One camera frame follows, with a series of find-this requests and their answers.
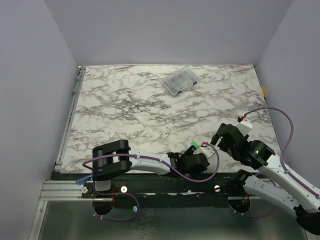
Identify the green key tag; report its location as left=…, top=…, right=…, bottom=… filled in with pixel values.
left=191, top=141, right=199, bottom=149

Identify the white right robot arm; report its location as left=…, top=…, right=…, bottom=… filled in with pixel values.
left=210, top=122, right=320, bottom=235

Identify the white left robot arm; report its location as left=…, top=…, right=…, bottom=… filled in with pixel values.
left=92, top=139, right=215, bottom=198

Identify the clear plastic organizer box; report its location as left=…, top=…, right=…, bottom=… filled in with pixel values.
left=160, top=66, right=200, bottom=98

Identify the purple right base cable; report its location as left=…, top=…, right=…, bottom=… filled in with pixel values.
left=232, top=172, right=278, bottom=218

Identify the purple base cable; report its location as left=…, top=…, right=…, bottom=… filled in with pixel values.
left=232, top=172, right=278, bottom=218
left=92, top=191, right=140, bottom=222

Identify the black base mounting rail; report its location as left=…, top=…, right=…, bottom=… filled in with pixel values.
left=81, top=173, right=246, bottom=208

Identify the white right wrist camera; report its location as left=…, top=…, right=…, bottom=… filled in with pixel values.
left=236, top=117, right=253, bottom=136

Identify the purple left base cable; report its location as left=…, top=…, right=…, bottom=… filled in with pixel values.
left=92, top=191, right=140, bottom=222

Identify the aluminium extrusion frame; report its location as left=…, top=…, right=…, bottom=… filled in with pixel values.
left=27, top=66, right=87, bottom=240

